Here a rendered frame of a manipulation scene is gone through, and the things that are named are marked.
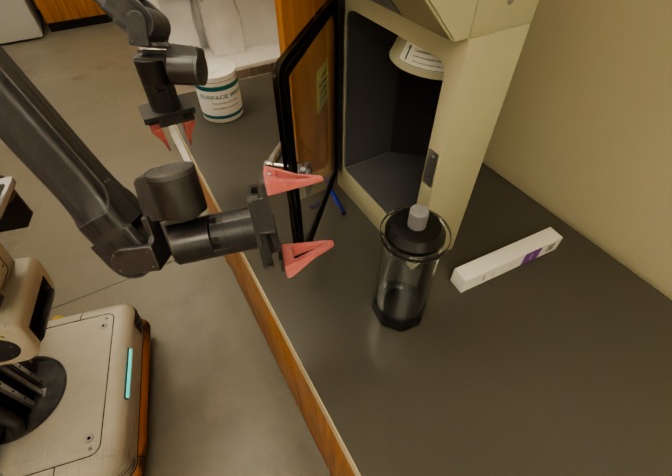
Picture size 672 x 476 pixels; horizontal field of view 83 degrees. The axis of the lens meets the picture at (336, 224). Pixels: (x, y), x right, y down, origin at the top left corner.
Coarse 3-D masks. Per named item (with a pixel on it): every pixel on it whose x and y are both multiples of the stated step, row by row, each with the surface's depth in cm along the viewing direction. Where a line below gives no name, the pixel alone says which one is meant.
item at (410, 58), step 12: (396, 48) 63; (408, 48) 60; (420, 48) 59; (396, 60) 62; (408, 60) 60; (420, 60) 59; (432, 60) 58; (408, 72) 61; (420, 72) 60; (432, 72) 59
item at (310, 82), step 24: (288, 48) 50; (312, 48) 58; (312, 72) 60; (312, 96) 62; (312, 120) 65; (312, 144) 68; (288, 168) 57; (312, 168) 71; (288, 192) 60; (312, 192) 74; (312, 216) 78
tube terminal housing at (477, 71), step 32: (352, 0) 64; (480, 0) 44; (512, 0) 46; (416, 32) 54; (480, 32) 47; (512, 32) 50; (448, 64) 51; (480, 64) 50; (512, 64) 54; (448, 96) 53; (480, 96) 55; (448, 128) 56; (480, 128) 60; (448, 160) 61; (480, 160) 66; (352, 192) 93; (448, 192) 68; (448, 224) 76
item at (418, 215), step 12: (420, 204) 55; (396, 216) 58; (408, 216) 58; (420, 216) 54; (432, 216) 58; (396, 228) 56; (408, 228) 56; (420, 228) 55; (432, 228) 56; (444, 228) 58; (396, 240) 55; (408, 240) 55; (420, 240) 55; (432, 240) 55; (444, 240) 56; (420, 252) 55
